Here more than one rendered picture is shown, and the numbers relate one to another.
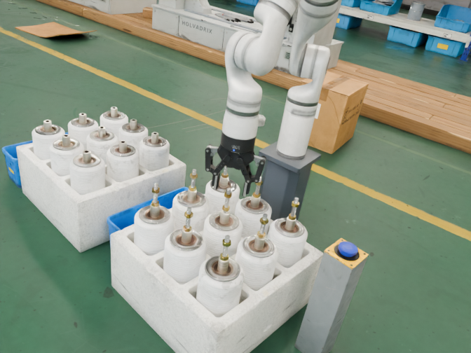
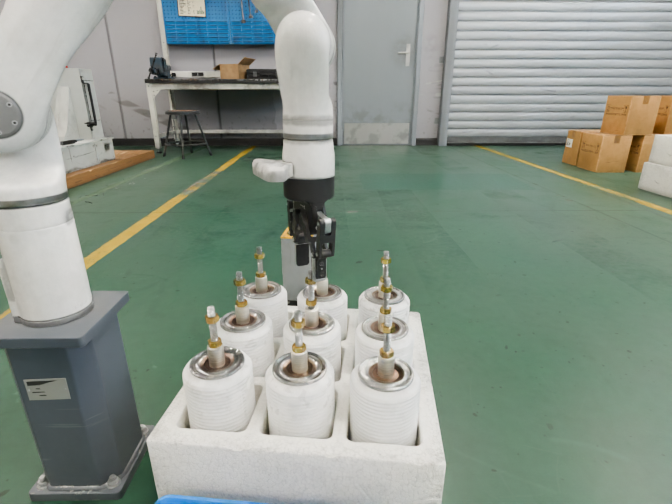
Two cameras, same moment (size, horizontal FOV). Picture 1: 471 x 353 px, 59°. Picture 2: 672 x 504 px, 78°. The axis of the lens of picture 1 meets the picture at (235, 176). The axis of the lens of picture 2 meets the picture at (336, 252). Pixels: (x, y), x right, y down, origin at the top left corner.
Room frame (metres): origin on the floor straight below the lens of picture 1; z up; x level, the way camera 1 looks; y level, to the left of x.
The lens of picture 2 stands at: (1.13, 0.54, 0.61)
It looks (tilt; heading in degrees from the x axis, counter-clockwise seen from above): 21 degrees down; 236
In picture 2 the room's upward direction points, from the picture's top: straight up
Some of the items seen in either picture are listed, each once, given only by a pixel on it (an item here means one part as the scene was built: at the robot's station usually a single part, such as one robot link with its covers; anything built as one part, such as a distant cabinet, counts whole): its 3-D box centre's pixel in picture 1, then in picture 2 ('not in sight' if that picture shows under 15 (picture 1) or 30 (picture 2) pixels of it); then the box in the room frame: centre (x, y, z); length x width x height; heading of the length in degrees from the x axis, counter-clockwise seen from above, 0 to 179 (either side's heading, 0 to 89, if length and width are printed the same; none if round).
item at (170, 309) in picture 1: (216, 270); (314, 403); (0.83, 0.01, 0.09); 0.39 x 0.39 x 0.18; 51
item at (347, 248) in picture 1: (347, 250); not in sight; (0.71, -0.26, 0.32); 0.04 x 0.04 x 0.02
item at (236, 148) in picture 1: (236, 148); (309, 201); (0.83, 0.01, 0.46); 0.08 x 0.08 x 0.09
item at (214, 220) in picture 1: (223, 221); (311, 323); (0.83, 0.01, 0.25); 0.08 x 0.08 x 0.01
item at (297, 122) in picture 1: (296, 127); (45, 259); (1.17, -0.16, 0.39); 0.09 x 0.09 x 0.17; 57
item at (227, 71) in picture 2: not in sight; (234, 69); (-0.76, -4.37, 0.87); 0.40 x 0.30 x 0.23; 133
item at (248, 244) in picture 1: (258, 246); (322, 292); (0.76, -0.08, 0.25); 0.08 x 0.08 x 0.01
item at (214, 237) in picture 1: (219, 249); (313, 369); (0.83, 0.01, 0.16); 0.10 x 0.10 x 0.18
